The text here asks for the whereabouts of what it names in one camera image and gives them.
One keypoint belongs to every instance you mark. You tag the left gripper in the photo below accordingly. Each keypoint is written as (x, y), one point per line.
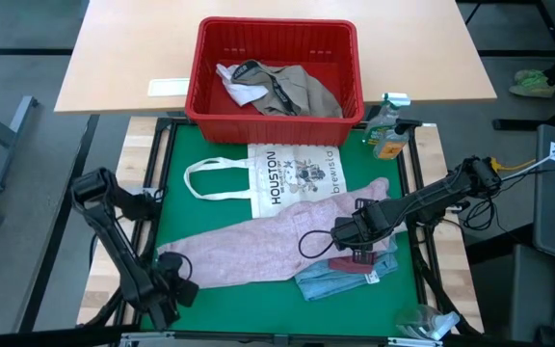
(162, 289)

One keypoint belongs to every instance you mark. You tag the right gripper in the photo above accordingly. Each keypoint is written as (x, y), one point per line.
(362, 224)

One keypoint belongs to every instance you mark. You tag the maroon cloth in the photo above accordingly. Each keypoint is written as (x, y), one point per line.
(342, 265)

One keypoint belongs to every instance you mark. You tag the light blue towel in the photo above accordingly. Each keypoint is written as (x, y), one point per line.
(325, 284)

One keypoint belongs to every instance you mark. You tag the pink garment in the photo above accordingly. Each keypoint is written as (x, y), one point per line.
(258, 246)

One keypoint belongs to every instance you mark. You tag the white garment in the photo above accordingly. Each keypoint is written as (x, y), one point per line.
(244, 91)

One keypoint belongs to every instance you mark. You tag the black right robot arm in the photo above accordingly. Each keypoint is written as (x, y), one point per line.
(436, 193)

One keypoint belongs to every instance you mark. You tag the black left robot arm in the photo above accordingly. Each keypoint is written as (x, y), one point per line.
(113, 241)

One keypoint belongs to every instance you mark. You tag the red plastic laundry bin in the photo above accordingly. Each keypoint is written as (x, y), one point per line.
(277, 131)

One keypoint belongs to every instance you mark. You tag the pump bottle with orange label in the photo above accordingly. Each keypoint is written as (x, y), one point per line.
(389, 147)

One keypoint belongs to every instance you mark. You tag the green table mat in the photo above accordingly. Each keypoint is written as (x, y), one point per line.
(258, 313)

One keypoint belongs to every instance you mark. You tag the cream printed tote bag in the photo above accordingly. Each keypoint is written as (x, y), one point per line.
(297, 168)

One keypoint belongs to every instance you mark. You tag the spray bottle with green label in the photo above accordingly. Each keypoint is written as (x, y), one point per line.
(378, 126)

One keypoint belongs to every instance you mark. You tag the clear plastic spray bottle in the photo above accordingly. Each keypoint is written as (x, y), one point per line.
(424, 323)

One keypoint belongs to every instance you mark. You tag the tan garment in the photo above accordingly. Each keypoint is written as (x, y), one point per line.
(306, 91)

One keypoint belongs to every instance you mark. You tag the white paper label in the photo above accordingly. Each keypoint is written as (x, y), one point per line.
(167, 88)

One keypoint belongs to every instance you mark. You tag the grey metal table leg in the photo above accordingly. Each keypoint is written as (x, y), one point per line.
(10, 144)

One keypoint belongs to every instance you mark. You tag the person's green shoe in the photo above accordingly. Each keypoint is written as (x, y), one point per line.
(530, 84)

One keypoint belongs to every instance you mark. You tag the light wooden table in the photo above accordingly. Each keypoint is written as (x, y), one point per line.
(128, 48)

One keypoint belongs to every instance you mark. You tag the black aluminium table frame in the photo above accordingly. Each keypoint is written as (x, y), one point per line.
(234, 337)

